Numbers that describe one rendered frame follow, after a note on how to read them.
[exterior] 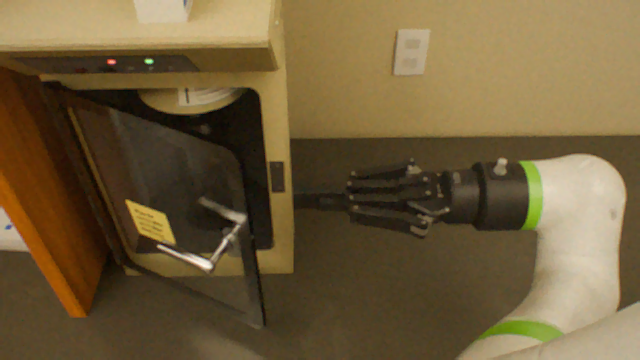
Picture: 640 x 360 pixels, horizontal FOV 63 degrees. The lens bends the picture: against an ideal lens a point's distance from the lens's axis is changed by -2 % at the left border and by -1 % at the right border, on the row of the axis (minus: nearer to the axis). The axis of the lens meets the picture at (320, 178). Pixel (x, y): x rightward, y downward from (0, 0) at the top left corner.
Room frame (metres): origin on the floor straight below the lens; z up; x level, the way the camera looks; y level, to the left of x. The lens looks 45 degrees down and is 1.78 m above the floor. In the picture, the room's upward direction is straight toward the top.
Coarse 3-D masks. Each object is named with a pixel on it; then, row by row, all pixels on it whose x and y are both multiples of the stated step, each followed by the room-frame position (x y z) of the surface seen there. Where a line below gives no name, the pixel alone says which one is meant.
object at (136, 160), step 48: (96, 144) 0.54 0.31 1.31; (144, 144) 0.50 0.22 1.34; (192, 144) 0.47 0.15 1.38; (144, 192) 0.52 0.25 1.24; (192, 192) 0.47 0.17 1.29; (240, 192) 0.44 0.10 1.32; (144, 240) 0.53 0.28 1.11; (192, 240) 0.48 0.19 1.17; (240, 240) 0.44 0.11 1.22; (192, 288) 0.50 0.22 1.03; (240, 288) 0.45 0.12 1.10
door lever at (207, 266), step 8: (224, 240) 0.45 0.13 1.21; (160, 248) 0.45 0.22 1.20; (168, 248) 0.44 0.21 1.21; (176, 248) 0.44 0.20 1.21; (184, 248) 0.44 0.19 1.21; (224, 248) 0.45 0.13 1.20; (232, 248) 0.45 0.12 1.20; (168, 256) 0.44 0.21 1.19; (176, 256) 0.43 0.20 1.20; (184, 256) 0.43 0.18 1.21; (192, 256) 0.43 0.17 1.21; (200, 256) 0.43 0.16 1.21; (216, 256) 0.43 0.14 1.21; (192, 264) 0.42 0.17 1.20; (200, 264) 0.42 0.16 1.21; (208, 264) 0.42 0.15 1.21; (208, 272) 0.41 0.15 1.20
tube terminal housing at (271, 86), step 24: (192, 72) 0.59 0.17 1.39; (216, 72) 0.59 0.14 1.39; (240, 72) 0.59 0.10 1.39; (264, 72) 0.59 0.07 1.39; (264, 96) 0.59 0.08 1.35; (264, 120) 0.59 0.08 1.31; (288, 144) 0.68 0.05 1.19; (288, 168) 0.64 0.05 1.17; (288, 192) 0.61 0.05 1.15; (288, 216) 0.59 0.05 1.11; (288, 240) 0.59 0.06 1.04; (264, 264) 0.59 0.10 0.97; (288, 264) 0.59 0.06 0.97
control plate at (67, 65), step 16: (32, 64) 0.51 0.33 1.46; (48, 64) 0.51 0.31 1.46; (64, 64) 0.52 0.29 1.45; (80, 64) 0.52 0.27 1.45; (96, 64) 0.52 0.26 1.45; (112, 64) 0.52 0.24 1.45; (128, 64) 0.52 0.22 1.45; (144, 64) 0.52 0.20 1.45; (160, 64) 0.52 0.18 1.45; (176, 64) 0.52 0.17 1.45; (192, 64) 0.53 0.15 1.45
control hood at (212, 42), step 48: (0, 0) 0.56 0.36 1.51; (48, 0) 0.56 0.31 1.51; (96, 0) 0.56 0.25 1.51; (240, 0) 0.56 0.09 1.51; (0, 48) 0.47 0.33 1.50; (48, 48) 0.47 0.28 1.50; (96, 48) 0.47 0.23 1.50; (144, 48) 0.48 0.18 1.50; (192, 48) 0.48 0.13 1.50; (240, 48) 0.48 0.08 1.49
